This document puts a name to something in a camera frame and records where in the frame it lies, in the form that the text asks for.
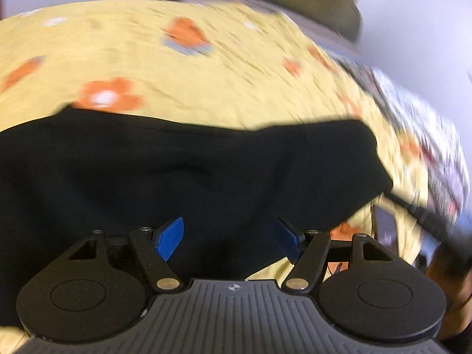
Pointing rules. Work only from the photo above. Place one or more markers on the grey plaid pillow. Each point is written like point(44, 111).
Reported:
point(313, 25)

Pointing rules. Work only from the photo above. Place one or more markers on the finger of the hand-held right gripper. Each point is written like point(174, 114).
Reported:
point(431, 219)

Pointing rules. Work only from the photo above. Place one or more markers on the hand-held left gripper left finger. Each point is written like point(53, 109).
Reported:
point(170, 236)

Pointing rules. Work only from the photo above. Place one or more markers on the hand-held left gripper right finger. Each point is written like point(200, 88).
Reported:
point(288, 236)

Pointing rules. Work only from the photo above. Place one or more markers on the grey patterned cloth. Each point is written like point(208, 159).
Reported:
point(359, 72)

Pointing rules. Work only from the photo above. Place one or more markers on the person's right forearm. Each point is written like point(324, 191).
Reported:
point(455, 287)

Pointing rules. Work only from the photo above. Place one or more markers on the yellow carrot print blanket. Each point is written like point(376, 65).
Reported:
point(228, 81)

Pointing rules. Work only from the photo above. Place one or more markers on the black pants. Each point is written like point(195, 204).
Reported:
point(184, 177)

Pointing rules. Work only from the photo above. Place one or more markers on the white printed cloth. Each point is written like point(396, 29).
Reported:
point(424, 121)

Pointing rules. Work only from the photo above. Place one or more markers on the black smartphone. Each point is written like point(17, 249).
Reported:
point(385, 228)

